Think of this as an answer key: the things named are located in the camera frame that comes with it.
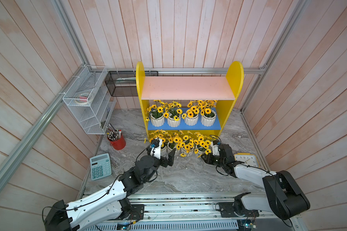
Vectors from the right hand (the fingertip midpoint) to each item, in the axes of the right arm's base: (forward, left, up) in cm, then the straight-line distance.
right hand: (202, 154), depth 91 cm
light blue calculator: (-9, +65, 0) cm, 65 cm away
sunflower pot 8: (+13, 0, +26) cm, 29 cm away
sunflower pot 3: (+6, +20, +4) cm, 21 cm away
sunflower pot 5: (+17, +29, +21) cm, 40 cm away
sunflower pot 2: (+2, +11, +10) cm, 15 cm away
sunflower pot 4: (+7, +25, +11) cm, 28 cm away
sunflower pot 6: (+17, +19, +20) cm, 33 cm away
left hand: (-7, +22, +19) cm, 30 cm away
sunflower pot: (0, +2, +12) cm, 12 cm away
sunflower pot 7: (+11, +9, +25) cm, 29 cm away
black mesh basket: (+32, +50, +32) cm, 68 cm away
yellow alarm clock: (-2, -29, -1) cm, 29 cm away
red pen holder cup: (+3, +53, +14) cm, 55 cm away
